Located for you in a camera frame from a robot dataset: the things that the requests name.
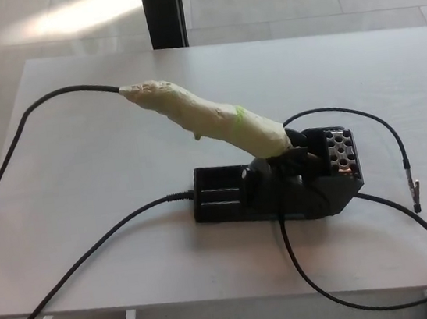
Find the black vertical pillar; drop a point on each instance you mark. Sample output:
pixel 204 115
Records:
pixel 162 12

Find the black soldering station base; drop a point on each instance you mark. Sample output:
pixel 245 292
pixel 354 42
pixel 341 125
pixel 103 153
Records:
pixel 320 196

